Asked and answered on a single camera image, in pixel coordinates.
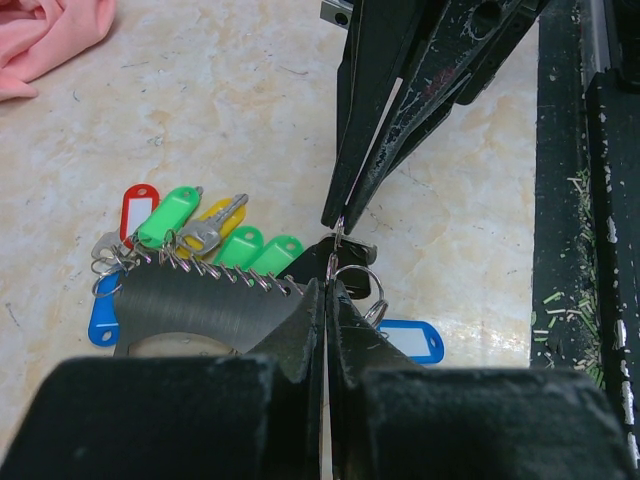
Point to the blue key tag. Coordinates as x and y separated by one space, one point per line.
103 327
418 340

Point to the green key tag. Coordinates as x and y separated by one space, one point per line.
277 255
171 214
240 248

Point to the red key tag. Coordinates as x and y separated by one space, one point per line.
138 202

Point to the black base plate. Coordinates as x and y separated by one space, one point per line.
585 285

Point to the yellow key tag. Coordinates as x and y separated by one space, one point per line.
220 222

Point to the pink cloth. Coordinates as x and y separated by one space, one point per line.
39 36

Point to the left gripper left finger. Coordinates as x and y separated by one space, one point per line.
279 397

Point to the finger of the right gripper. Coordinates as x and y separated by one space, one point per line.
459 49
378 43

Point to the black headed key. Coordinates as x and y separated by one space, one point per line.
312 263

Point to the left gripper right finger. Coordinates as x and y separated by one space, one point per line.
378 399

